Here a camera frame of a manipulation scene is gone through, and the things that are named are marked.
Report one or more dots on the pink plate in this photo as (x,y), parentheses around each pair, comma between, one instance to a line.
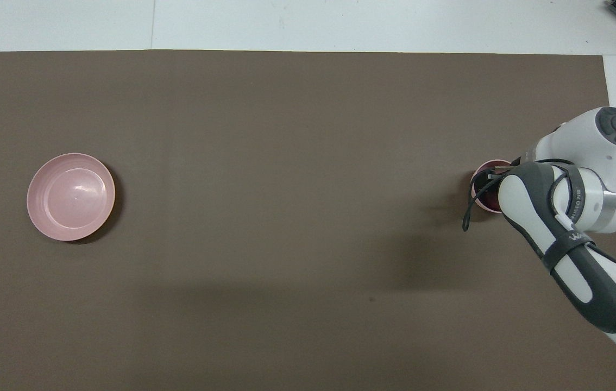
(71,196)

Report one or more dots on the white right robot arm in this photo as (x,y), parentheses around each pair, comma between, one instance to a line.
(601,141)

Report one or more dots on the pink bowl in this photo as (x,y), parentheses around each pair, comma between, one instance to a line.
(484,166)

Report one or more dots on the brown table mat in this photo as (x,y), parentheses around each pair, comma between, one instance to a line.
(297,217)

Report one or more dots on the dark red apple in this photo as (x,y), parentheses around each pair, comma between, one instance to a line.
(490,203)

